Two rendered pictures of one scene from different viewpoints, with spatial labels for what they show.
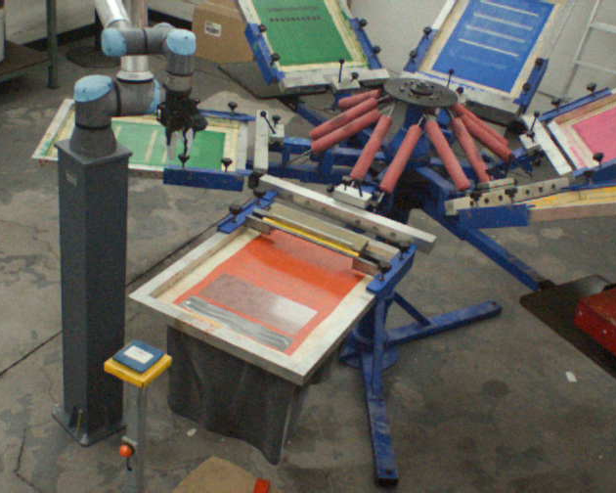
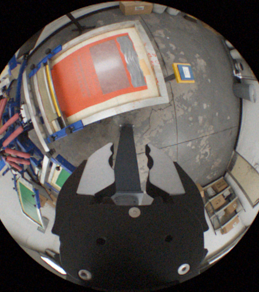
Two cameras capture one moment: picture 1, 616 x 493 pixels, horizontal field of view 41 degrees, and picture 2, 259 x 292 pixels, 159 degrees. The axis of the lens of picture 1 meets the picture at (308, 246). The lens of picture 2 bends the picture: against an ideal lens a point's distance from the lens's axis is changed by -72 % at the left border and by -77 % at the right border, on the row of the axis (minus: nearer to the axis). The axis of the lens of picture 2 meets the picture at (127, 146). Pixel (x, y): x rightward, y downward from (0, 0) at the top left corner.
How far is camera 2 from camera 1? 2.36 m
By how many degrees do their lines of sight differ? 45
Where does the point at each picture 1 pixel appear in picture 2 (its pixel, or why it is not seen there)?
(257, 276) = (90, 83)
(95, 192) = (133, 178)
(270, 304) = (103, 59)
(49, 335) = not seen: hidden behind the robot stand
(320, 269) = (61, 77)
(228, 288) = (111, 81)
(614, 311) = not seen: outside the picture
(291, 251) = (62, 96)
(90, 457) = (135, 121)
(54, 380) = not seen: hidden behind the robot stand
